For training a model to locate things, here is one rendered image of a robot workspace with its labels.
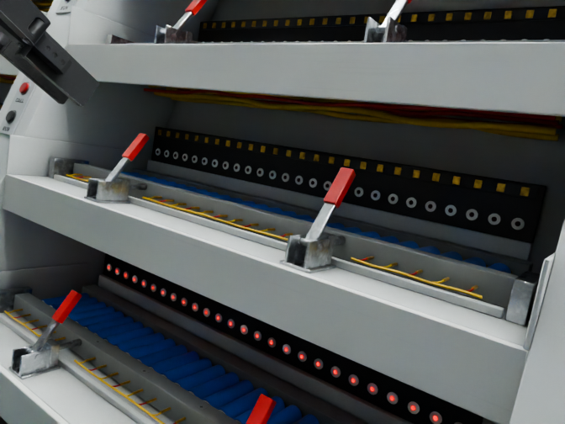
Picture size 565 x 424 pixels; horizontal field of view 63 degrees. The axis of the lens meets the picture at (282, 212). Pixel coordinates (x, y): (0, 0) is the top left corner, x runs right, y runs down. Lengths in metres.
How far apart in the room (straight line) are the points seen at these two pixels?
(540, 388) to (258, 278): 0.19
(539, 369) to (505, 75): 0.19
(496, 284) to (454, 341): 0.08
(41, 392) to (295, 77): 0.38
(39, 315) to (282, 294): 0.39
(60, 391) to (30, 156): 0.31
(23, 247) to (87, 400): 0.28
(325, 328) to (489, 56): 0.22
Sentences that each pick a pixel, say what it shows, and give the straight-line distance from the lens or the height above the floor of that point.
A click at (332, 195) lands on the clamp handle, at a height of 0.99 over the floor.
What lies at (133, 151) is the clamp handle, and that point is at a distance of 0.55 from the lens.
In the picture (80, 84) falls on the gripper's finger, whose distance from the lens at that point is 0.49.
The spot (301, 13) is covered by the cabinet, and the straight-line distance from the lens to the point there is 0.77.
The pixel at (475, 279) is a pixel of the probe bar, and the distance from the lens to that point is 0.37.
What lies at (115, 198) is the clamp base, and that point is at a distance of 0.54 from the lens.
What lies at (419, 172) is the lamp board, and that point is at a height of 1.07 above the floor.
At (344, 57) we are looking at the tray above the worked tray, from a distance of 0.40.
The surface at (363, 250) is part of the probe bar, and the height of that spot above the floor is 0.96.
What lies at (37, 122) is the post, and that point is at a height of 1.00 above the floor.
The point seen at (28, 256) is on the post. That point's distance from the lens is 0.73.
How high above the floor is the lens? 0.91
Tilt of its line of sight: 9 degrees up
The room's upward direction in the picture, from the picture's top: 20 degrees clockwise
